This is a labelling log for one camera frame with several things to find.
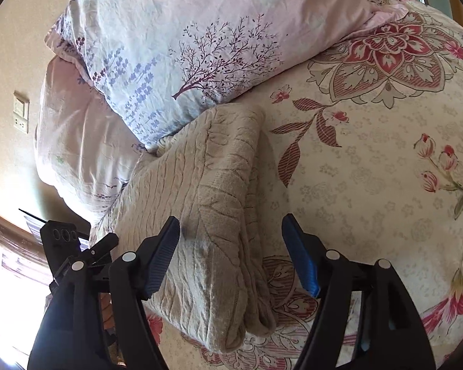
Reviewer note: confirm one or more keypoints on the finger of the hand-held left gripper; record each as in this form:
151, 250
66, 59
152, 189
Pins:
104, 246

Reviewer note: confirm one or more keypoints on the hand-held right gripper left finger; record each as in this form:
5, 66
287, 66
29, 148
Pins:
160, 258

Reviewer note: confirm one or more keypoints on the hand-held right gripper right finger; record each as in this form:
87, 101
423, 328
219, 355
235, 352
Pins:
303, 258

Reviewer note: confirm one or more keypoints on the window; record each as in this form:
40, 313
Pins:
11, 289

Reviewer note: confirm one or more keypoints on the pink floral pillow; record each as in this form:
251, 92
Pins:
77, 142

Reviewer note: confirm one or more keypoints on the floral bed sheet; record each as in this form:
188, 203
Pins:
370, 162

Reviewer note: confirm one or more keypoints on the pale pillow with tree print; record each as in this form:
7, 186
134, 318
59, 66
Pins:
177, 38

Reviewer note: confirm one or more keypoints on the beige wall switch and socket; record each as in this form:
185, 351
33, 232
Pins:
21, 111

